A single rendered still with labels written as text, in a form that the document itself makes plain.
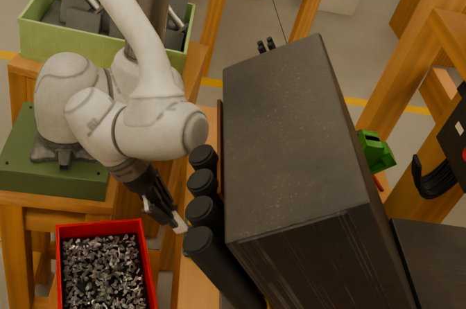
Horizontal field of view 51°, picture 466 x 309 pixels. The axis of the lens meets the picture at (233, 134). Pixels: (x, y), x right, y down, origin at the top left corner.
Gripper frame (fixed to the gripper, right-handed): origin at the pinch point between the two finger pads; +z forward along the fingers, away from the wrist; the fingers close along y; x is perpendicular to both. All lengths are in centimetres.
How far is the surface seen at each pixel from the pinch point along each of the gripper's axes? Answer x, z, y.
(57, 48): -47, -17, -85
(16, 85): -68, -11, -80
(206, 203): 27, -41, 36
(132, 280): -14.3, 6.2, 8.5
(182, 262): -3.3, 10.7, 3.7
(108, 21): -33, -10, -108
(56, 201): -34.9, -5.3, -14.6
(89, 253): -23.0, -1.1, 2.8
